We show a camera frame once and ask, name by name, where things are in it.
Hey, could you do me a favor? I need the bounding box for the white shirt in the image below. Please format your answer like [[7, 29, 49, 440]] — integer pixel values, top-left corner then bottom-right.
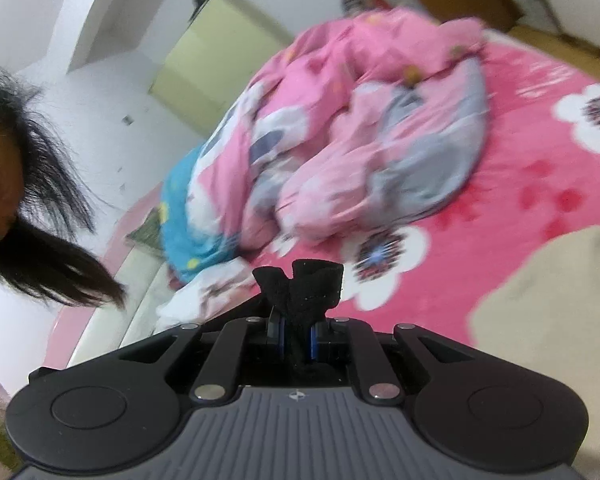
[[154, 258, 257, 334]]

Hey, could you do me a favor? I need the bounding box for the black t-shirt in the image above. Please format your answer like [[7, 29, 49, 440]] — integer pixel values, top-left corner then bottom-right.
[[253, 259, 344, 370]]

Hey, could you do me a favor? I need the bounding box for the pink white headboard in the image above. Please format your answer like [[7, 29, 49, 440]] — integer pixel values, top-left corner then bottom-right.
[[42, 184, 182, 371]]

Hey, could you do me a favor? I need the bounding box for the blue patterned quilt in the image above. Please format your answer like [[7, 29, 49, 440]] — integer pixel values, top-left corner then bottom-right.
[[159, 144, 242, 286]]

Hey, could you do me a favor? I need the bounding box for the dark floral pillow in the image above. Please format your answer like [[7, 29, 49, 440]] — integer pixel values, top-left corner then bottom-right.
[[125, 207, 164, 260]]

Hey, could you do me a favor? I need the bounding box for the folded cream garment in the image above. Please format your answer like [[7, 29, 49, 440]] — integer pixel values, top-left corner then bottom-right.
[[469, 226, 600, 478]]

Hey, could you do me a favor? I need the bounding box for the operator's head dark hair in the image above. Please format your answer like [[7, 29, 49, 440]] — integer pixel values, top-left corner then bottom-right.
[[0, 70, 125, 307]]

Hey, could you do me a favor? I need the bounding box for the pink grey floral duvet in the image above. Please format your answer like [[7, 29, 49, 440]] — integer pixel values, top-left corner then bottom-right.
[[185, 9, 489, 252]]

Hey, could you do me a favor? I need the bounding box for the pink floral bed blanket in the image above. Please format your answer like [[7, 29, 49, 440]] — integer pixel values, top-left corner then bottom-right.
[[260, 32, 600, 349]]

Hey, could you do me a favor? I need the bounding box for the yellow green wardrobe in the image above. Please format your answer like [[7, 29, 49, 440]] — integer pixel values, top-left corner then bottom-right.
[[149, 0, 294, 138]]

